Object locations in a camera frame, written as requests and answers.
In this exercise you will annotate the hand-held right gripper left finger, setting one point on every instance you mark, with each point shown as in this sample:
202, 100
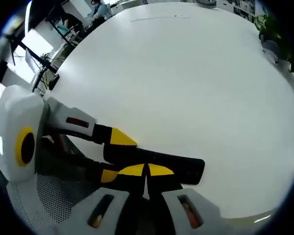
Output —
107, 208

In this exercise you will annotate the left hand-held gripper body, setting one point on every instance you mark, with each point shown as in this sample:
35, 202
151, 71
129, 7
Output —
14, 132

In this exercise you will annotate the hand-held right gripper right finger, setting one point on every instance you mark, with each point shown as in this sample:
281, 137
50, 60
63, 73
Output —
186, 205

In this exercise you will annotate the black remote control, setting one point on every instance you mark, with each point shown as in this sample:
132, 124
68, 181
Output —
176, 169

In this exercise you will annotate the small black device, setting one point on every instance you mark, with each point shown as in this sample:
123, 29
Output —
54, 82

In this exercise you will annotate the grey mesh chair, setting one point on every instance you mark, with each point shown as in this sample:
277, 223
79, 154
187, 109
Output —
51, 195

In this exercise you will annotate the black tripod stand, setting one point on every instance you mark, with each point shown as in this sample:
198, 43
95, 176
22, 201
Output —
31, 56

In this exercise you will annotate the green potted plant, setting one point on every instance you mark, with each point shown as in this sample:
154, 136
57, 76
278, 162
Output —
276, 41

